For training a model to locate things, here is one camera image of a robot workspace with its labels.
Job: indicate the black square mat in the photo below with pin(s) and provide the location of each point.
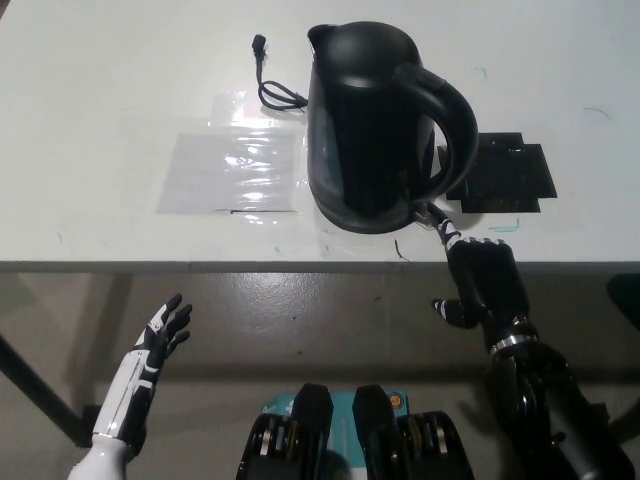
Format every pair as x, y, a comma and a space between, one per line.
510, 172

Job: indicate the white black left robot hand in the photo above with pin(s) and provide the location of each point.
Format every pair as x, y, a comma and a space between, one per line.
140, 370

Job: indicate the black electric kettle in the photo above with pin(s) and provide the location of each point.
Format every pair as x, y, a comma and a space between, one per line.
365, 130

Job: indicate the dark bulky object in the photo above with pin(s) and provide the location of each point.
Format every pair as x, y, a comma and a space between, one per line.
625, 295

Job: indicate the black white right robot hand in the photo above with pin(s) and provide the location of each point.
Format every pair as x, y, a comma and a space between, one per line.
492, 280

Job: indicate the clear taped plastic sheet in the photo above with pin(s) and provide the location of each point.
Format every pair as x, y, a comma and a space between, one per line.
225, 172

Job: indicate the black teal robot body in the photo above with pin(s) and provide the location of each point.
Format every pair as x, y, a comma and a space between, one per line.
310, 440

